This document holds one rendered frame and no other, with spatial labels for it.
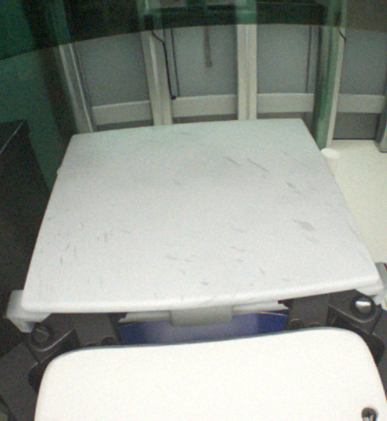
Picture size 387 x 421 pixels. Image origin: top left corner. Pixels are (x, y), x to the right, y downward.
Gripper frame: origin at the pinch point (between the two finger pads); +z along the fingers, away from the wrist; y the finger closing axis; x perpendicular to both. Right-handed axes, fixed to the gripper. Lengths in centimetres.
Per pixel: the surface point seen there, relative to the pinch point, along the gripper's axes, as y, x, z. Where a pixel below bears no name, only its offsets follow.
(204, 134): 0.9, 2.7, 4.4
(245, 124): 2.9, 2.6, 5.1
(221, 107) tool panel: 8, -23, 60
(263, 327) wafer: 3.9, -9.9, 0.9
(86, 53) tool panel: -20, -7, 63
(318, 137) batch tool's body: 14.1, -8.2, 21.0
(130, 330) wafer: -4.7, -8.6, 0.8
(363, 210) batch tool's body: 32, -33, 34
